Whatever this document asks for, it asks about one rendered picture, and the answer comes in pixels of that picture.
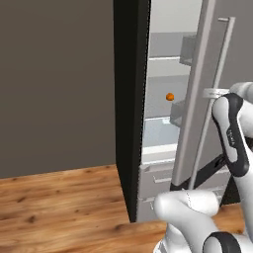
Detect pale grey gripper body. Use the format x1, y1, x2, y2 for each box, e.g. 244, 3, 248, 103
202, 87, 231, 100

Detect grey fridge door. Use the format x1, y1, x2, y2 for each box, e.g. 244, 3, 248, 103
170, 0, 253, 193

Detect grey fridge door bin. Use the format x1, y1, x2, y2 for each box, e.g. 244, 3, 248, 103
179, 33, 200, 67
169, 99, 187, 128

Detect white fridge shelf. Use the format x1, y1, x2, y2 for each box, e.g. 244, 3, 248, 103
147, 55, 182, 62

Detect black and grey fridge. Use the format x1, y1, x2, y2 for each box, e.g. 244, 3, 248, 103
113, 0, 253, 223

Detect clear crisper drawer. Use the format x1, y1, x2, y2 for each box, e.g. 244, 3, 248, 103
141, 116, 181, 149

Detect grey freezer drawer front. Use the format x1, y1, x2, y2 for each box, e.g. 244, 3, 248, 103
137, 159, 232, 200

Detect long grey door handle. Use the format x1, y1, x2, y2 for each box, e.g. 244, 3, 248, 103
188, 16, 237, 192

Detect grey drawer handle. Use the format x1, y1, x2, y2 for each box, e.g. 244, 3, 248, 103
151, 175, 173, 185

